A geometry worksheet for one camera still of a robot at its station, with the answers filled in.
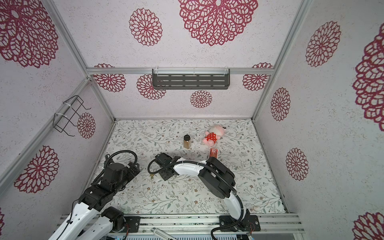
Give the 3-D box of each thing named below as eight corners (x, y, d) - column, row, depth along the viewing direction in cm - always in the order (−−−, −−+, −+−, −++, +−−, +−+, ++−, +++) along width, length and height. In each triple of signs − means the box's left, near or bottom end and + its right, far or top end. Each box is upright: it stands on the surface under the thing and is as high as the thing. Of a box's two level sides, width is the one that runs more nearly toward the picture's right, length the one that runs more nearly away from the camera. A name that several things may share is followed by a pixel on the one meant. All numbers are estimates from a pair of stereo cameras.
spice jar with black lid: (184, 148, 105) (183, 139, 97) (184, 143, 108) (183, 134, 100) (190, 148, 105) (190, 139, 97) (190, 143, 108) (190, 134, 100)
